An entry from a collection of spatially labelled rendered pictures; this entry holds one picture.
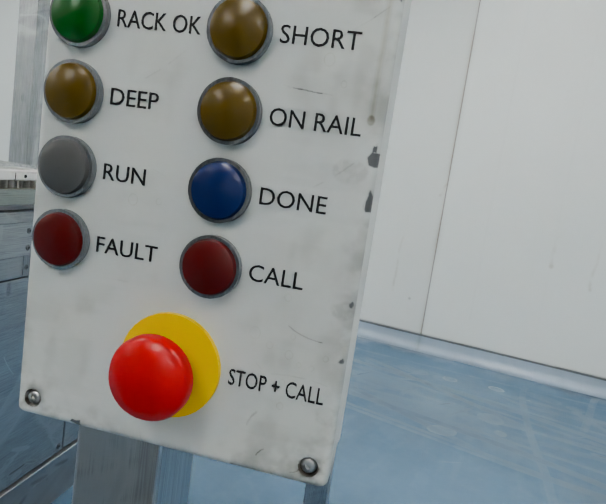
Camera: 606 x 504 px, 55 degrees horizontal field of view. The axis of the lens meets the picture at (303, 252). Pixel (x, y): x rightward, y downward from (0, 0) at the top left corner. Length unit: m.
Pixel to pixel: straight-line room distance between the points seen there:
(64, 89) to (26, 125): 1.50
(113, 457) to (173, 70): 0.24
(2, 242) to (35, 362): 0.99
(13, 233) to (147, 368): 1.08
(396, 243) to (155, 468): 3.38
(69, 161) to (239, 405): 0.14
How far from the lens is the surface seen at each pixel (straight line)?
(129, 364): 0.27
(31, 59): 1.81
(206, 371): 0.29
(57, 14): 0.31
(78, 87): 0.30
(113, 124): 0.30
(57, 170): 0.30
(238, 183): 0.26
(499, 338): 3.69
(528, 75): 3.67
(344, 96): 0.26
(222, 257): 0.27
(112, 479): 0.41
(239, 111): 0.26
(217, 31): 0.27
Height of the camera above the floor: 1.01
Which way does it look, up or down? 8 degrees down
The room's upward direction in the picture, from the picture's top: 8 degrees clockwise
